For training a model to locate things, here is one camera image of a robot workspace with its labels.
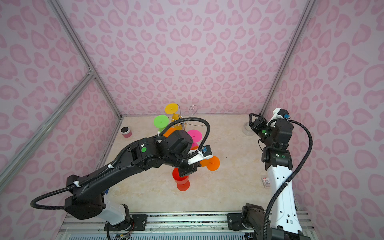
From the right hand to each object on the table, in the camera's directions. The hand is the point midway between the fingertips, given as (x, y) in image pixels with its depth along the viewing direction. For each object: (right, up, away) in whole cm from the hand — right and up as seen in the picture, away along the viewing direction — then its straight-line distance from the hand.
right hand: (252, 114), depth 68 cm
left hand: (-23, -20, -7) cm, 31 cm away
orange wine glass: (-18, -23, +4) cm, 29 cm away
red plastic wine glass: (-32, -33, +6) cm, 46 cm away
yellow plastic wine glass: (-38, +4, +11) cm, 39 cm away
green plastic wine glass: (-42, -3, +5) cm, 43 cm away
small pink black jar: (-74, -9, +36) cm, 83 cm away
